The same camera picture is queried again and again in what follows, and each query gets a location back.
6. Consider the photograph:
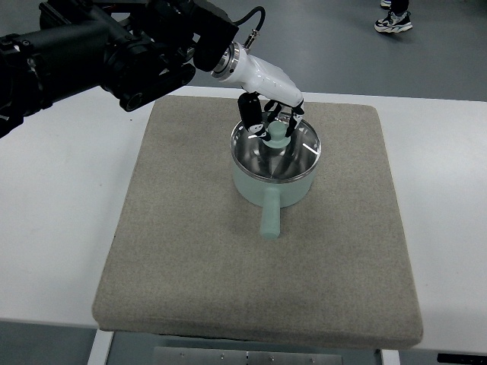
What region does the mint green saucepan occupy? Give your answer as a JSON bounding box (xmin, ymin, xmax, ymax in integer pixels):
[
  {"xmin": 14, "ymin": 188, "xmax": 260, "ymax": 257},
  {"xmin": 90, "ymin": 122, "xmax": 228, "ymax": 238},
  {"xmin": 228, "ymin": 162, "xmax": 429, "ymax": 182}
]
[{"xmin": 232, "ymin": 160, "xmax": 317, "ymax": 240}]

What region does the black label strip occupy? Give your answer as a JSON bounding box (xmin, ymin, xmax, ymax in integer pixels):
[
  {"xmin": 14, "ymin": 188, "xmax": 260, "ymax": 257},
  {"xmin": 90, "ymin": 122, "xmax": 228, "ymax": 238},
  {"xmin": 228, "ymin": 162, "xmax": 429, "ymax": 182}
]
[{"xmin": 437, "ymin": 353, "xmax": 487, "ymax": 365}]

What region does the glass lid with green knob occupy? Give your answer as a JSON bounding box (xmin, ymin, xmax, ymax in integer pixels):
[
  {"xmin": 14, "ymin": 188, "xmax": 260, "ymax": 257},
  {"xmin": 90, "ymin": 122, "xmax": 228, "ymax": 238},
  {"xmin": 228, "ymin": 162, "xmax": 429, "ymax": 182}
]
[{"xmin": 230, "ymin": 113, "xmax": 321, "ymax": 183}]

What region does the white black sneaker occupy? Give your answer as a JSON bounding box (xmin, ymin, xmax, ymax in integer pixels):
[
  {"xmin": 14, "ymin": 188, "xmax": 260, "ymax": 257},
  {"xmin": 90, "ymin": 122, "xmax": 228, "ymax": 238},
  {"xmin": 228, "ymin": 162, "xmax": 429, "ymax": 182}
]
[{"xmin": 374, "ymin": 11, "xmax": 412, "ymax": 33}]

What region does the beige felt mat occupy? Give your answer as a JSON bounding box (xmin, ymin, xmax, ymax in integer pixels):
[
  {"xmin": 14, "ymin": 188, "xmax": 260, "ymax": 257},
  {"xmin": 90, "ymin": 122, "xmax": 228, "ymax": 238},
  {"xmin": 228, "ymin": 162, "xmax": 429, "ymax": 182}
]
[{"xmin": 92, "ymin": 96, "xmax": 423, "ymax": 349}]

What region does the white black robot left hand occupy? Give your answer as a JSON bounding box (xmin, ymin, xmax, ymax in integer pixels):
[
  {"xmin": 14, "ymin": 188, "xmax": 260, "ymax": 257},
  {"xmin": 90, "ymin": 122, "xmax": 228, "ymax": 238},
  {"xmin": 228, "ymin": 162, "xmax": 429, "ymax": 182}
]
[{"xmin": 212, "ymin": 42, "xmax": 304, "ymax": 141}]

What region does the grey metal plate below table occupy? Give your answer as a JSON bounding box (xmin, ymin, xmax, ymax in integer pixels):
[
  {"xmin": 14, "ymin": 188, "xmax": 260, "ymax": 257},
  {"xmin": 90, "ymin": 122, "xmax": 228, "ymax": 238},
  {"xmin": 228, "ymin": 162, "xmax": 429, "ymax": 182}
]
[{"xmin": 151, "ymin": 347, "xmax": 343, "ymax": 365}]

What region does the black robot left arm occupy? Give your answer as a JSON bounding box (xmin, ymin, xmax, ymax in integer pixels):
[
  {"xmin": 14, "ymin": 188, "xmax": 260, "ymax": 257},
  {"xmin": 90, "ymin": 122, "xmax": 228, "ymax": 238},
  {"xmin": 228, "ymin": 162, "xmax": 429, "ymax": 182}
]
[{"xmin": 1, "ymin": 1, "xmax": 240, "ymax": 135}]

